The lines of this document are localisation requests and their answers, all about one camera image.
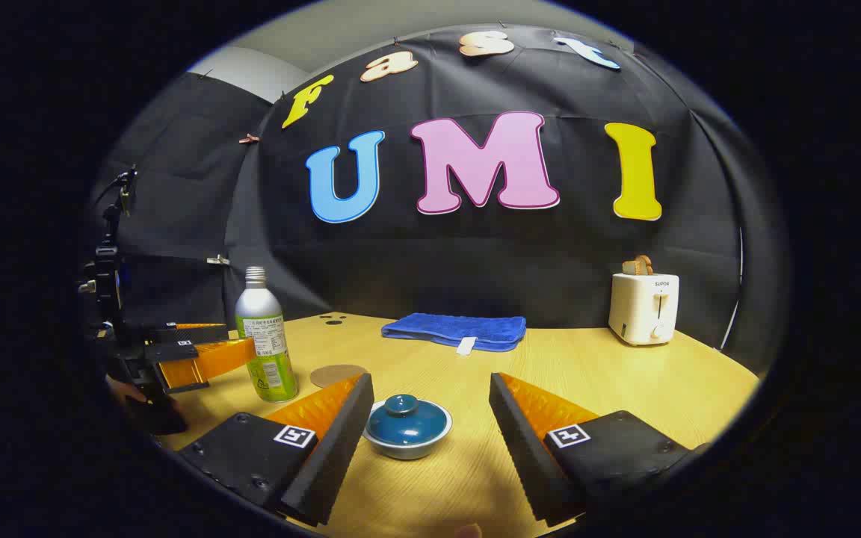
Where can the white teacup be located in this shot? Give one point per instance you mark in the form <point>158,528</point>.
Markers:
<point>408,450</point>

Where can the round brown coaster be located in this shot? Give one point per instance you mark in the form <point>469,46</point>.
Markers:
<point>329,375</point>

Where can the black backdrop cloth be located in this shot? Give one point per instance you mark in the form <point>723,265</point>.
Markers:
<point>475,254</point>

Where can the blue folded towel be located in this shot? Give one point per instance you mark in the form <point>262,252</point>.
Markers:
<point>453,329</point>

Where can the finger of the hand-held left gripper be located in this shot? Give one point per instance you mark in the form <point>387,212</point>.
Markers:
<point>187,333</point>
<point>176,353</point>

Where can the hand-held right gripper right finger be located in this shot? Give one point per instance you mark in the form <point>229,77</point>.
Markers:
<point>524,456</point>

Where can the bread slice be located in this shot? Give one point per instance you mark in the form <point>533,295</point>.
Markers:
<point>636,265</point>

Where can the silver green water bottle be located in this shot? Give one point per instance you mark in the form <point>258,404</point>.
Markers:
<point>262,329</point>

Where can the cream toaster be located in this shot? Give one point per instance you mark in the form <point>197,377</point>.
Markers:
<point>640,310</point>

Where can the blue teacup lid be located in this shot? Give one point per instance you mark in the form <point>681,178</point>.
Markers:
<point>406,420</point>

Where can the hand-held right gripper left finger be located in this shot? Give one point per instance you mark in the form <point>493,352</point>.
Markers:
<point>333,456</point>

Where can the silver metal clip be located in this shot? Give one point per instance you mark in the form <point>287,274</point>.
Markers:
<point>217,261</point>

